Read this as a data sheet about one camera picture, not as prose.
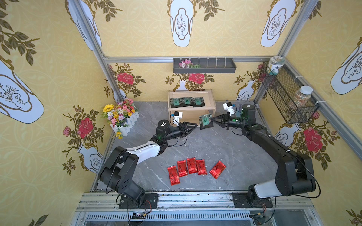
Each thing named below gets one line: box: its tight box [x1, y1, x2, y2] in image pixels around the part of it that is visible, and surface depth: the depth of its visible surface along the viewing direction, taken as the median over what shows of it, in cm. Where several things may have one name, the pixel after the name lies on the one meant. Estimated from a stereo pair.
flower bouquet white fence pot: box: [101, 98, 140, 140], surface depth 94 cm
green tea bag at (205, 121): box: [198, 113, 214, 130], surface depth 81 cm
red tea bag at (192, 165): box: [186, 157, 198, 174], surface depth 86 cm
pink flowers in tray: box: [178, 58, 201, 69], surface depth 89 cm
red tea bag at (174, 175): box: [167, 165, 181, 186], surface depth 83 cm
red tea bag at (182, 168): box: [177, 160, 189, 178], surface depth 85 cm
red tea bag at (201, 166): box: [195, 158, 208, 176], surface depth 85 cm
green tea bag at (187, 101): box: [181, 96, 194, 107], surface depth 94 cm
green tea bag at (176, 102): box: [169, 97, 183, 108], surface depth 94 cm
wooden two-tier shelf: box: [167, 88, 217, 128], surface depth 94 cm
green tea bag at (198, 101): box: [192, 96, 206, 108], surface depth 94 cm
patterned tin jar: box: [266, 56, 287, 76], surface depth 87 cm
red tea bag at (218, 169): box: [209, 160, 227, 180], surface depth 85 cm
